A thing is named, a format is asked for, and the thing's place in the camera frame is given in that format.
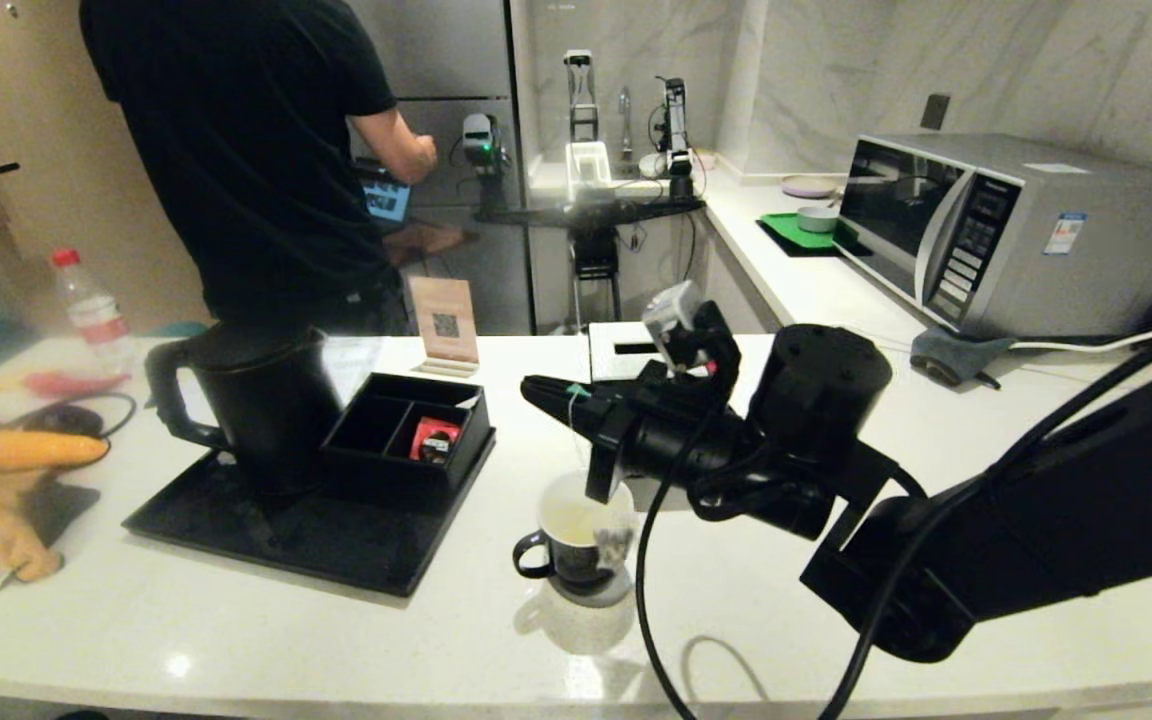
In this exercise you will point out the small grey bowl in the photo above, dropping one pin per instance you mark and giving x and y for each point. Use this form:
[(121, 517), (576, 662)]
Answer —
[(817, 219)]

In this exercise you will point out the brown QR code sign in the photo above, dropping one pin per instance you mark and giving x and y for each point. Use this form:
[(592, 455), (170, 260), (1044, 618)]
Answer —
[(444, 318)]

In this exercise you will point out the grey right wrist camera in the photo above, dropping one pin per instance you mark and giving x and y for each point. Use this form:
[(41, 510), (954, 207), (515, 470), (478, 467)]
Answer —
[(671, 315)]

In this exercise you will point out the orange plush piece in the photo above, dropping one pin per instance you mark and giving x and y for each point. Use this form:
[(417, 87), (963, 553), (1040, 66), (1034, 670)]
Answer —
[(41, 450)]

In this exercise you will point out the black mug white inside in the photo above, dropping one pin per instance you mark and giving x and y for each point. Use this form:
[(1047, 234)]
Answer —
[(561, 560)]

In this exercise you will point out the brown wooden table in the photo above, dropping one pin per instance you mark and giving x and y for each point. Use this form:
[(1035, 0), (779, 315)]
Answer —
[(426, 242)]

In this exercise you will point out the black serving tray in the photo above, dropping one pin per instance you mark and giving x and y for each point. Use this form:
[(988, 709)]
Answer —
[(336, 555)]

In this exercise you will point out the black tissue box white lid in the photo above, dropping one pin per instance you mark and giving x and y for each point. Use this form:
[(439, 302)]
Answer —
[(621, 335)]

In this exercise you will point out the plastic bottle red cap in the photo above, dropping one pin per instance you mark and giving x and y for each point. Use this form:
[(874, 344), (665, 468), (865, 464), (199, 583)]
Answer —
[(94, 312)]

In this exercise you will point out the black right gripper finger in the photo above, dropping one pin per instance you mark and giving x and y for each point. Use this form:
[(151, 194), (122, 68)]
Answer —
[(576, 392), (581, 425)]

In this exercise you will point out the black background robot arm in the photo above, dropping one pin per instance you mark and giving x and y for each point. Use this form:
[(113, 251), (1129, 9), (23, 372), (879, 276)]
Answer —
[(676, 135)]

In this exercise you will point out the open laptop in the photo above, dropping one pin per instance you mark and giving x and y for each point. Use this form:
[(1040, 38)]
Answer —
[(388, 202)]

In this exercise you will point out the dark wall socket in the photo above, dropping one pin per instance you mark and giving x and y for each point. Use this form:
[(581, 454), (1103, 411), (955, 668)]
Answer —
[(933, 111)]

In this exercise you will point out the black compartment organizer box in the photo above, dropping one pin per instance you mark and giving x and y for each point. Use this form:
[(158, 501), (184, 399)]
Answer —
[(376, 450)]

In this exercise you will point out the black electric kettle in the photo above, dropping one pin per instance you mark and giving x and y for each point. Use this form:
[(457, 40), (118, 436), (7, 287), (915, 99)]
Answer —
[(271, 410)]

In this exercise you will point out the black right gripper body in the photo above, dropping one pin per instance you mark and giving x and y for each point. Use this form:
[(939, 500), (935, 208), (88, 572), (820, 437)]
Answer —
[(676, 440)]

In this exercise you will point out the white dish rack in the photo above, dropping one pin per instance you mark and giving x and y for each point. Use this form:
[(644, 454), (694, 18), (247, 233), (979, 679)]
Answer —
[(586, 168)]

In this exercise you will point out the chrome faucet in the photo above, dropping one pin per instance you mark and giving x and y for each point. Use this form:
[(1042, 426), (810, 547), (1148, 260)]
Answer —
[(624, 115)]

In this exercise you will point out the grey oven mitt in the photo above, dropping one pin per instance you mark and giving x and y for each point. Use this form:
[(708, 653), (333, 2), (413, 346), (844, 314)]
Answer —
[(951, 355)]

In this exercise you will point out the grey steel refrigerator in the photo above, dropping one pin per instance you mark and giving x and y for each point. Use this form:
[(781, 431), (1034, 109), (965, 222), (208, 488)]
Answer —
[(446, 50)]

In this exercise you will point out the grey device with green light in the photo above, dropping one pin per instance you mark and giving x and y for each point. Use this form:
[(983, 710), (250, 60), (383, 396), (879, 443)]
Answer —
[(479, 140)]

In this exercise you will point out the black stool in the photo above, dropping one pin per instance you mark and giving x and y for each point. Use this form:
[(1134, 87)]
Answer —
[(595, 262)]

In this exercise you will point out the pale pink plate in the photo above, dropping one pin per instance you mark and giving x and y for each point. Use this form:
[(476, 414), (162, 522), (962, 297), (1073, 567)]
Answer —
[(808, 186)]

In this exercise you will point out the silver microwave oven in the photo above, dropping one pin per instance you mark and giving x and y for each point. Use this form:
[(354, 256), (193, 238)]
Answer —
[(1076, 250)]

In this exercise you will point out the person in black shirt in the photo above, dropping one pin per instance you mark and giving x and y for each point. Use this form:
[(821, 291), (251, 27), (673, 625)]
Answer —
[(236, 150)]

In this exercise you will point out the chrome metal stand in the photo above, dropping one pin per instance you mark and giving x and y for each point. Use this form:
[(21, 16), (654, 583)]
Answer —
[(580, 92)]

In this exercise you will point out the green tray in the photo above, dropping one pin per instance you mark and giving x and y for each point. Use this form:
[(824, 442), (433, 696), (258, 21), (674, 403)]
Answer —
[(784, 232)]

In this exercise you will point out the pink flat item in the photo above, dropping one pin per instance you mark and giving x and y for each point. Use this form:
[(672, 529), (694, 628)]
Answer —
[(66, 384)]

